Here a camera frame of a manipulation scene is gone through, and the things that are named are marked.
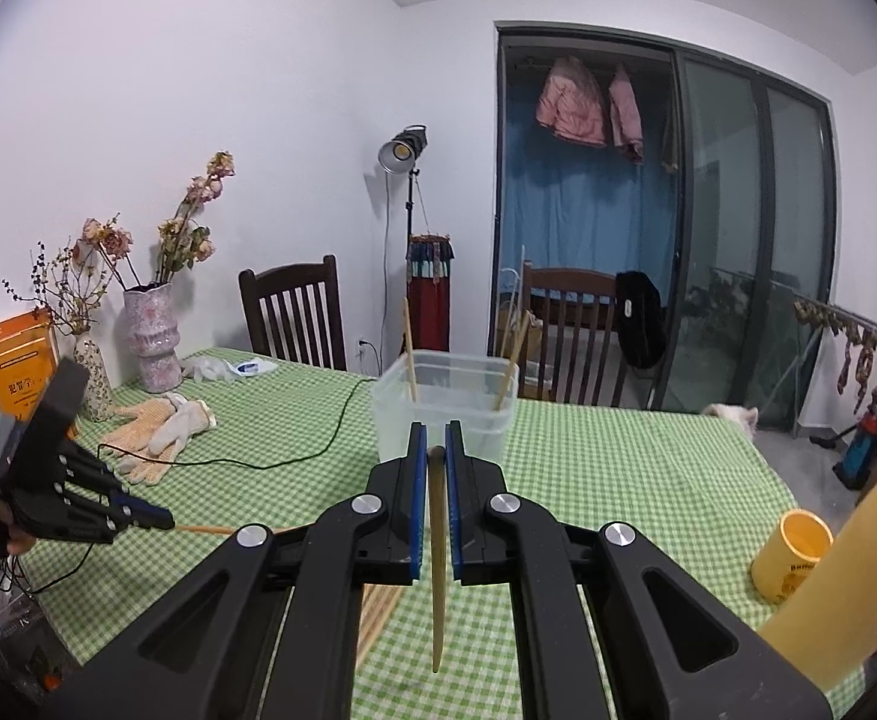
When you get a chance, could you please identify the pink white vase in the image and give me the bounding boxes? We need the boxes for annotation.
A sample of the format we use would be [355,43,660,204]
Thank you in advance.
[124,281,183,393]

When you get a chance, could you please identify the small dried flower twigs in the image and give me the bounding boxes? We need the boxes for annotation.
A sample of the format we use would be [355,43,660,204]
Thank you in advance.
[2,240,110,338]

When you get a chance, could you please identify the studio light on stand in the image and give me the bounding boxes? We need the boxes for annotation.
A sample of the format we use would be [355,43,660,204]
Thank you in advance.
[377,125,434,241]

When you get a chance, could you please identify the orange box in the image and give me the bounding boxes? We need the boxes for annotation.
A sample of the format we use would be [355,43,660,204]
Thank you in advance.
[0,309,80,436]

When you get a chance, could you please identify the yellow mug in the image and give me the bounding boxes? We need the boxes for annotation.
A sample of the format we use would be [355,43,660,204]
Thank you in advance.
[751,508,834,605]

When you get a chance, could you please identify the clear plastic bag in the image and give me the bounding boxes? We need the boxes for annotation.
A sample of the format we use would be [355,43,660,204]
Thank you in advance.
[182,356,278,383]

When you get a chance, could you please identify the clear plastic container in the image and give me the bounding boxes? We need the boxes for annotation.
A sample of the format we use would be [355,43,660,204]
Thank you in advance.
[371,349,518,466]

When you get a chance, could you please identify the red fabric holder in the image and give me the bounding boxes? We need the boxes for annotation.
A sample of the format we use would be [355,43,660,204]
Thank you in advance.
[406,232,456,352]

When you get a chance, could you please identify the white knit glove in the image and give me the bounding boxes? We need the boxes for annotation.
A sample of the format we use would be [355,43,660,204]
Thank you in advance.
[146,392,218,458]

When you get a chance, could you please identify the blue curtain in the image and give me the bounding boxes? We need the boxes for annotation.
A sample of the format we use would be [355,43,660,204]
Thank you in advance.
[506,142,680,293]

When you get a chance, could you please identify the green checked tablecloth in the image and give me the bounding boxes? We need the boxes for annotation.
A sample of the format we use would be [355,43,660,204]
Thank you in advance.
[22,347,870,720]

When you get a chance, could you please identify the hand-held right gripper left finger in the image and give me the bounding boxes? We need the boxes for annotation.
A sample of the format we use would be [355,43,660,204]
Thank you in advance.
[41,421,429,720]

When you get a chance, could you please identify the yellow knit glove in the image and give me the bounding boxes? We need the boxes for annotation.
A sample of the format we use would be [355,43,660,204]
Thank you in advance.
[100,399,185,485]

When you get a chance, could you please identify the dark wooden chair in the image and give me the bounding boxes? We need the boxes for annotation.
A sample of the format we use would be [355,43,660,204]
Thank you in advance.
[238,255,348,372]
[519,261,635,407]

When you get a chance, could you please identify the pink jacket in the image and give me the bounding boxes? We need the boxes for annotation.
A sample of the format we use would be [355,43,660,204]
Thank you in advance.
[536,56,608,147]
[608,64,645,164]

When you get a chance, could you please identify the tall dried flowers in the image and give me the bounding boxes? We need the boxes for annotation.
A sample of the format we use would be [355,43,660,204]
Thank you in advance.
[82,151,236,293]

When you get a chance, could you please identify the light wooden chopstick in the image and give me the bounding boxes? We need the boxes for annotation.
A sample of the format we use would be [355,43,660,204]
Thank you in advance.
[425,447,449,674]
[492,313,531,411]
[401,297,420,402]
[175,523,299,539]

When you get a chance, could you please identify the black bag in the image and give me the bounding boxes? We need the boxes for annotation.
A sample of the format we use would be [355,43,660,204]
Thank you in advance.
[614,270,668,372]

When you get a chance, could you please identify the sliding glass door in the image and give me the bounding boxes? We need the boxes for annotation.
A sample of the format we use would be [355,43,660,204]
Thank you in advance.
[494,21,839,440]

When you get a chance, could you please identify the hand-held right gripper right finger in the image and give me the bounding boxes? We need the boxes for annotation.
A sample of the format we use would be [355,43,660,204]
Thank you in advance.
[444,420,837,720]

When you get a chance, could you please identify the small floral vase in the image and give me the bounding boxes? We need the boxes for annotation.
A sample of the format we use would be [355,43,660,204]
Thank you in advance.
[73,337,113,422]

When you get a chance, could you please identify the blue and red bottle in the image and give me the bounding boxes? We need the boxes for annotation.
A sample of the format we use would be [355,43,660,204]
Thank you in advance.
[834,405,877,490]

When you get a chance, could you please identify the row of hanging dried food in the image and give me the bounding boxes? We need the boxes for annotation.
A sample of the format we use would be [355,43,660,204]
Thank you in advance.
[793,298,877,421]

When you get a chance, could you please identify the yellow thermos jug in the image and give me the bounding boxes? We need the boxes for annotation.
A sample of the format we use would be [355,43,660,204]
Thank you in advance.
[755,439,877,691]

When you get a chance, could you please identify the white cat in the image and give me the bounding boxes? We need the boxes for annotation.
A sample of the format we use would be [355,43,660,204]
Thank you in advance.
[701,403,759,437]

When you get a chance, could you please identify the black cable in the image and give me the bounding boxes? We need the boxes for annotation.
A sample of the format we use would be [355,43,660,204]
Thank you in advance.
[14,375,376,601]

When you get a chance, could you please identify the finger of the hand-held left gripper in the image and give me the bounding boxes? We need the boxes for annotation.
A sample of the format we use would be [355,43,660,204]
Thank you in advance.
[13,476,176,545]
[56,441,177,527]

